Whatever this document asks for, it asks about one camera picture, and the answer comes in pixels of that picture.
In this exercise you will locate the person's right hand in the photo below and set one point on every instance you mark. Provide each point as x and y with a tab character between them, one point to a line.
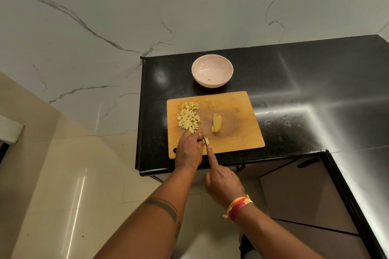
225	186

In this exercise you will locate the person's left hand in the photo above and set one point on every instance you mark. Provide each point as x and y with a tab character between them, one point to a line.
188	151

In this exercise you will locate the potato slice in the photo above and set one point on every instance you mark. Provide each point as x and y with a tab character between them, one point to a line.
208	141

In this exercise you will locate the pile of diced potato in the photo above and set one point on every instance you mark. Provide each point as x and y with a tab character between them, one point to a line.
188	116

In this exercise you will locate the yellow potato half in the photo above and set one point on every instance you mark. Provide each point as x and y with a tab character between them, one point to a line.
216	122

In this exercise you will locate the pink speckled bowl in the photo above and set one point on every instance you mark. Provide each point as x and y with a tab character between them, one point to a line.
218	67

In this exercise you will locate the person's left forearm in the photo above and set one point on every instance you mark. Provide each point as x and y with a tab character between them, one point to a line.
152	225

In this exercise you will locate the person's foot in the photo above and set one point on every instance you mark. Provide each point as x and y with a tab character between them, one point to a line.
246	246

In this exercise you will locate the wooden cutting board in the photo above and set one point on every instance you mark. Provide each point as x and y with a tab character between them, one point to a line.
240	137

